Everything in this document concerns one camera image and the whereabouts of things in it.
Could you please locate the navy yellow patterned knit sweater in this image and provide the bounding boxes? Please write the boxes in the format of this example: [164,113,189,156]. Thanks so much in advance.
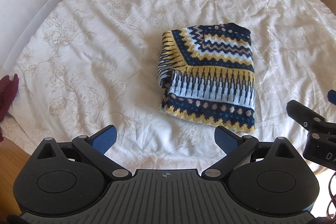
[158,23,255,133]

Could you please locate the dark red garment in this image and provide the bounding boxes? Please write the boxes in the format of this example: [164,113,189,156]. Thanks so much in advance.
[0,73,21,143]

